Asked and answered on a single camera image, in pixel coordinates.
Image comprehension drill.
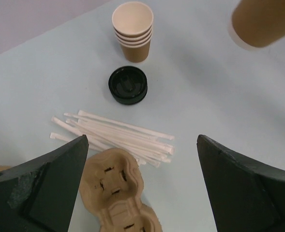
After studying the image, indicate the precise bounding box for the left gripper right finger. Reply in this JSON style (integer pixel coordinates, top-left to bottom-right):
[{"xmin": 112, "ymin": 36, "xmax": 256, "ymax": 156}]
[{"xmin": 197, "ymin": 135, "xmax": 285, "ymax": 232}]

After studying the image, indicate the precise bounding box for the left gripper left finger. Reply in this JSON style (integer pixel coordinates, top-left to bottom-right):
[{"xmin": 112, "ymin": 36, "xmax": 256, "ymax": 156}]
[{"xmin": 0, "ymin": 135, "xmax": 89, "ymax": 232}]

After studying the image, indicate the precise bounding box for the pulp cup carrier tray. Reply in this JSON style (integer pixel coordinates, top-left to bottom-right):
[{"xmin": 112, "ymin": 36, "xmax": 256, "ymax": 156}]
[{"xmin": 79, "ymin": 148, "xmax": 163, "ymax": 232}]

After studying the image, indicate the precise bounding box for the brown paper coffee cup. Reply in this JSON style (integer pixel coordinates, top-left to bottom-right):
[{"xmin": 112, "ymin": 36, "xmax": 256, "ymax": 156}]
[{"xmin": 229, "ymin": 0, "xmax": 285, "ymax": 50}]

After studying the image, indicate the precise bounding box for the bundle of wrapped straws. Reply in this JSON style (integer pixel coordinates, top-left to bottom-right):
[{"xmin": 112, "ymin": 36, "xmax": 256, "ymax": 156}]
[{"xmin": 51, "ymin": 110, "xmax": 175, "ymax": 167}]

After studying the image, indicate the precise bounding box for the stack of black lids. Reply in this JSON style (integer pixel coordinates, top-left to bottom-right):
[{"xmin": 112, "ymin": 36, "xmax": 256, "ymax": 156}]
[{"xmin": 108, "ymin": 66, "xmax": 148, "ymax": 105}]

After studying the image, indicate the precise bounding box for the stack of paper cups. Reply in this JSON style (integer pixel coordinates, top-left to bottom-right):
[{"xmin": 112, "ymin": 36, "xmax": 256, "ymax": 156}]
[{"xmin": 112, "ymin": 1, "xmax": 154, "ymax": 63}]

